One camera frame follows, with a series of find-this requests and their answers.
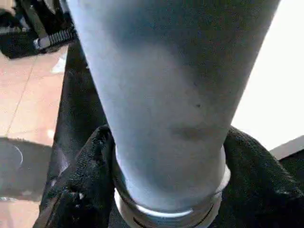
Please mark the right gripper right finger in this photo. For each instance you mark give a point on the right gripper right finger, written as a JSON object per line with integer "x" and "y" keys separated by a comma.
{"x": 261, "y": 190}

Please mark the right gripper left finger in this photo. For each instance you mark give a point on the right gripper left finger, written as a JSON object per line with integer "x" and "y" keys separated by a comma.
{"x": 80, "y": 190}

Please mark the white plastic table top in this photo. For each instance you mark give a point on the white plastic table top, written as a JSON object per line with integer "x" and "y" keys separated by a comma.
{"x": 285, "y": 71}

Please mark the white plastic table leg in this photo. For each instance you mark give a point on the white plastic table leg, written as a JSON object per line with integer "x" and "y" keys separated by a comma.
{"x": 171, "y": 95}

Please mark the black work mat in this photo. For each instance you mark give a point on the black work mat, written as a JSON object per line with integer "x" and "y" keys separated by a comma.
{"x": 80, "y": 104}

